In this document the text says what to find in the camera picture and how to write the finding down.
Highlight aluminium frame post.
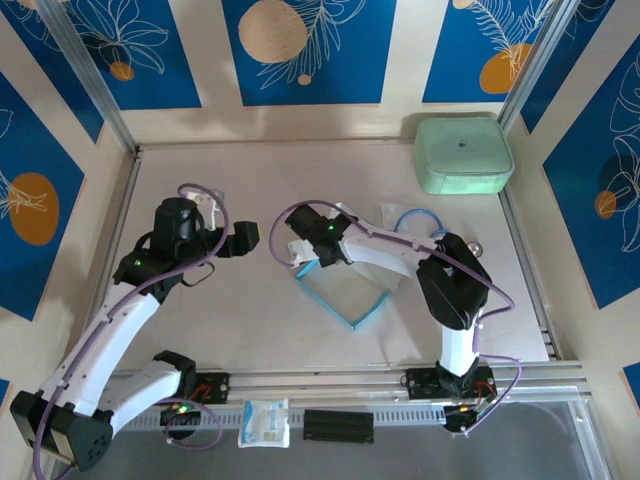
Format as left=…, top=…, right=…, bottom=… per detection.
left=37, top=0, right=140, bottom=154
left=497, top=0, right=584, bottom=132

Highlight long aluminium base rail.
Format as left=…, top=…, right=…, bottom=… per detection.
left=107, top=367, right=586, bottom=401

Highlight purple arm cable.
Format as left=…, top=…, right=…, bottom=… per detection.
left=269, top=199, right=526, bottom=439
left=32, top=182, right=231, bottom=480

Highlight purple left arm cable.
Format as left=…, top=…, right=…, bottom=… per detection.
left=32, top=182, right=231, bottom=480

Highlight small black circuit board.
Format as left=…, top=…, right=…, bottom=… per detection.
left=158, top=398, right=204, bottom=427
left=443, top=402, right=497, bottom=437

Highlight clear plastic packet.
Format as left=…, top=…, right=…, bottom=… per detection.
left=379, top=202, right=402, bottom=231

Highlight aluminium side rail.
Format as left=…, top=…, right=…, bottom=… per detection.
left=97, top=149, right=144, bottom=301
left=499, top=192, right=565, bottom=361

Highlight white tissue packet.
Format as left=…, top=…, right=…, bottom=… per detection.
left=238, top=398, right=291, bottom=449

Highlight black rectangular block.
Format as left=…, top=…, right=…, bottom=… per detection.
left=302, top=408, right=375, bottom=445

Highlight mint green zip case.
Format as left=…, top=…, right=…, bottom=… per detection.
left=413, top=115, right=516, bottom=196

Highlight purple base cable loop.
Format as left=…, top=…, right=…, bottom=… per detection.
left=163, top=399, right=225, bottom=451

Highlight blue cable loop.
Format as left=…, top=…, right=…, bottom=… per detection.
left=393, top=207, right=449, bottom=240

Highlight teal paper box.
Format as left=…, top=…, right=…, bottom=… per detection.
left=294, top=257, right=401, bottom=332

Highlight grey slotted cable duct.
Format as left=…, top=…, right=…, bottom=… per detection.
left=64, top=403, right=451, bottom=431

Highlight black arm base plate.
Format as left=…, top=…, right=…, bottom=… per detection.
left=405, top=367, right=495, bottom=401
left=192, top=372, right=231, bottom=404

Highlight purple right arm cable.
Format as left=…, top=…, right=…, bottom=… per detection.
left=269, top=199, right=526, bottom=439

